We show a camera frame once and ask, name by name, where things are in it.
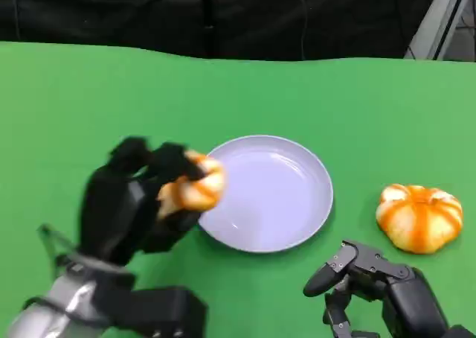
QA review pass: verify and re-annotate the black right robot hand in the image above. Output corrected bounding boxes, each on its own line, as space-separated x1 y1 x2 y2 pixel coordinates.
303 240 453 338

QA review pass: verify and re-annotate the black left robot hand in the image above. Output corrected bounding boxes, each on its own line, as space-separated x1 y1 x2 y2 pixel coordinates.
76 135 209 268

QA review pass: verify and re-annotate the orange and white bread roll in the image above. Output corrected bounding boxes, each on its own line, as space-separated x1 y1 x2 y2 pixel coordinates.
155 150 227 220
375 183 464 256

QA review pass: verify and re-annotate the green table cloth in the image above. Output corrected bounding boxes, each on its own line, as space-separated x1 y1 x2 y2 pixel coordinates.
0 42 476 338

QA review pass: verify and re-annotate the lilac plate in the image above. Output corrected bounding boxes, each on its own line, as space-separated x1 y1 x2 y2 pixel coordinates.
196 134 335 255

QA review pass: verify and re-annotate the black backdrop cloth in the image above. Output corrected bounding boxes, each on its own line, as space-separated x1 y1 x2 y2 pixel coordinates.
0 0 443 62

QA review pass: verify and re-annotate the cable on left arm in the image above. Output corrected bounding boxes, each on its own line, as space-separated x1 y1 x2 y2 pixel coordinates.
36 224 81 259

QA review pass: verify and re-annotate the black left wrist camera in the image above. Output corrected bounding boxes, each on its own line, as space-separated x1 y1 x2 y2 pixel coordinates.
107 285 208 338

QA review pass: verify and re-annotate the thin pale cord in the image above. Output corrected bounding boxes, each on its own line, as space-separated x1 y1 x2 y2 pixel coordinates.
298 0 308 60

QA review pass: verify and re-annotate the aluminium frame post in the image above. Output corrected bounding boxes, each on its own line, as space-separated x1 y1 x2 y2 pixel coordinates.
405 0 476 62

